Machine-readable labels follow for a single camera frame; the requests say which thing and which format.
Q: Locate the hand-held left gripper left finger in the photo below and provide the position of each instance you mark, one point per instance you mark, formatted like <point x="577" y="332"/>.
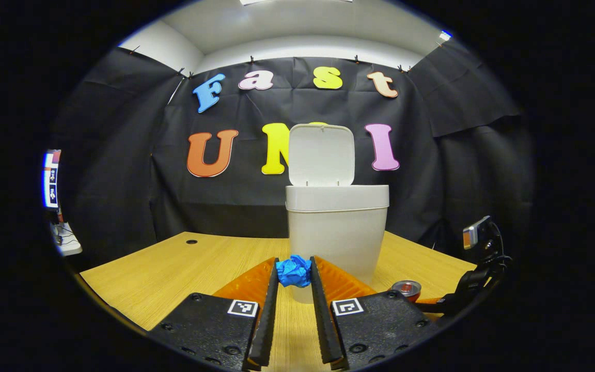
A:
<point x="269" y="320"/>

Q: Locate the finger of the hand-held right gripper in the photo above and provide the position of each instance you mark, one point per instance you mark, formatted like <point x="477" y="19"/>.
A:
<point x="429" y="300"/>

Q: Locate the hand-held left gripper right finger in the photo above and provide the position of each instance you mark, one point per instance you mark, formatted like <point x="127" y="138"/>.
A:
<point x="321" y="320"/>

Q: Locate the red pop can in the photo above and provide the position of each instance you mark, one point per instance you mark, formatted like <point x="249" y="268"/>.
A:
<point x="407" y="289"/>

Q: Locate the blue paper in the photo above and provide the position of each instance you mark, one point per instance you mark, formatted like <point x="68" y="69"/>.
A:
<point x="293" y="271"/>

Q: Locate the white desktop garbage bin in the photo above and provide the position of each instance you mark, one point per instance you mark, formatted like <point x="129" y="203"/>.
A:
<point x="336" y="222"/>

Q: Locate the wooden desktop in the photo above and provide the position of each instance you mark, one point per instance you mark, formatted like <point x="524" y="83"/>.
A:
<point x="184" y="268"/>

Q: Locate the black backdrop cloth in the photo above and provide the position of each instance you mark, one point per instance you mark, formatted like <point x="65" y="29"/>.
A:
<point x="122" y="181"/>

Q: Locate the white side table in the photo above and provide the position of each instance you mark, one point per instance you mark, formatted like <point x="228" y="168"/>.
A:
<point x="70" y="245"/>

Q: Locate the ceiling light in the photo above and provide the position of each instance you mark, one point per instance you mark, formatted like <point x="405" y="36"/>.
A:
<point x="445" y="35"/>
<point x="292" y="2"/>

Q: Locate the computer monitor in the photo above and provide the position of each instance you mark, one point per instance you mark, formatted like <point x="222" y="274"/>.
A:
<point x="52" y="178"/>

